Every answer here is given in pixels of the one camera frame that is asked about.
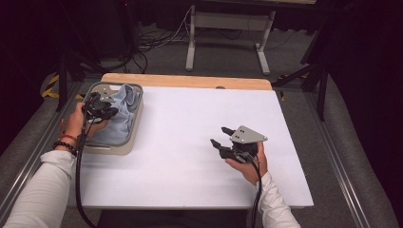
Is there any beige basket with grey rim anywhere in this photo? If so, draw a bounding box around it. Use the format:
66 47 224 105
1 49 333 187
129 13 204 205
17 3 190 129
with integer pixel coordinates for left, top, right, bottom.
75 81 144 156

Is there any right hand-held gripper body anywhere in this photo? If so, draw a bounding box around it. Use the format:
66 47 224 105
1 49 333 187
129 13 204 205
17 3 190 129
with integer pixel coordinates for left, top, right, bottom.
219 124 269 164

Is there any right hand-held gripper black cable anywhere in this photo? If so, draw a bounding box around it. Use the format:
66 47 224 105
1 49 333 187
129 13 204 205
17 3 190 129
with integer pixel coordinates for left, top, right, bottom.
241 151 262 228

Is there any person's left hand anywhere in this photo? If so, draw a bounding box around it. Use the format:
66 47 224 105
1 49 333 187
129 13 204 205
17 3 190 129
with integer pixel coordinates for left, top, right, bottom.
61 102 110 144

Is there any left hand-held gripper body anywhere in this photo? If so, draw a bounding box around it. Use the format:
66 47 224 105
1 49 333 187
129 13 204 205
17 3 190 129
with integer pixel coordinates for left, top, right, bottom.
83 87 120 124

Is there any black bead bracelet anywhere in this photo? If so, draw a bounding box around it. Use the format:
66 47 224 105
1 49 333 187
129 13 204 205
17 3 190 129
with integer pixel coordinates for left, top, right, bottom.
51 141 78 157

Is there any aluminium floor rail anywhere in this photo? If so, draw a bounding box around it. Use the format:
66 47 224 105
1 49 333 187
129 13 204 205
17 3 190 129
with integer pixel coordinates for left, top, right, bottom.
0 80 86 219
303 91 372 228

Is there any light blue tank top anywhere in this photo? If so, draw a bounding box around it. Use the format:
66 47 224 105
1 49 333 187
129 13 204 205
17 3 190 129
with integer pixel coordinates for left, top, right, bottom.
91 84 142 146

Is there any person's dark lap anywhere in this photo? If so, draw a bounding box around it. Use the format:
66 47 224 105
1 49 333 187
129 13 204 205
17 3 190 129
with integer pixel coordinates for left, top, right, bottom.
96 208 255 228

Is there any person's right hand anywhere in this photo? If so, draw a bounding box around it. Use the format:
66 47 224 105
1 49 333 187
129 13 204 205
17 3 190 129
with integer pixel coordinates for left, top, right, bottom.
225 141 269 187

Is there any left hand-held gripper black cable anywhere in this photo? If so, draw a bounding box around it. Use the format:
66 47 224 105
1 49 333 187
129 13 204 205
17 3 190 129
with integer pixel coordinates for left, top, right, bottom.
74 94 98 228

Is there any grey metal desk frame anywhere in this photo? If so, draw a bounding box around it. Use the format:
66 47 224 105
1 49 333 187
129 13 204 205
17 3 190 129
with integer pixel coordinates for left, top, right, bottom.
184 4 277 76

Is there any hand-held gripper black cable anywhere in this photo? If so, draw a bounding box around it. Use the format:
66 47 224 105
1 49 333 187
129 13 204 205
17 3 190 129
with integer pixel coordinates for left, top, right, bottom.
74 94 98 228
241 151 262 228

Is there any bundle of floor cables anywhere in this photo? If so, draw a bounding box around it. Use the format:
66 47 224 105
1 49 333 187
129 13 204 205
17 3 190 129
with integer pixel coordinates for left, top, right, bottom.
126 6 195 74

